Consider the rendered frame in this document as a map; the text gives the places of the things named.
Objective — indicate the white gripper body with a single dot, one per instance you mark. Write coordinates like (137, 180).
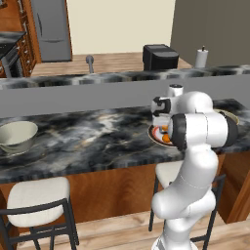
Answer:
(160, 121)

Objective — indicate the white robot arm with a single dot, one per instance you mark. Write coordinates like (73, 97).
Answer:
(195, 169)

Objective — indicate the brown rimmed white plate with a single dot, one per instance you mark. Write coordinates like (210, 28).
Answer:
(155, 138)

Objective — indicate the beige bowl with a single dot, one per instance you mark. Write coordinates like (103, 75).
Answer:
(233, 116)

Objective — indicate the brown wooden counter base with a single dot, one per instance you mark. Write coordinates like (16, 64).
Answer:
(110, 192)

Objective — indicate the pale green bowl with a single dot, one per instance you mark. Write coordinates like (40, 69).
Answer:
(16, 135)

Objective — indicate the orange fruit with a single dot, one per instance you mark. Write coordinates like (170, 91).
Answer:
(166, 138)

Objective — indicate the white cushioned black stool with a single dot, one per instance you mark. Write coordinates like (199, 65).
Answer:
(167, 172)
(35, 198)

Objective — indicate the black toaster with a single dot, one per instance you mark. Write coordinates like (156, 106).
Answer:
(160, 58)

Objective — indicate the white paper towel roll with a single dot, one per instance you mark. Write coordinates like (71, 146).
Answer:
(201, 58)

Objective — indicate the grey tap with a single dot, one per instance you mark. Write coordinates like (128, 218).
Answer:
(90, 62)

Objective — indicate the grey fridge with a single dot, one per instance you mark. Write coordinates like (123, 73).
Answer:
(52, 29)

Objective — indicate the brown wooden cupboards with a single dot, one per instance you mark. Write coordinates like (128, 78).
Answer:
(27, 39)

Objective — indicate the black oven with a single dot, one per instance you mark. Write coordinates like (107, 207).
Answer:
(11, 55)

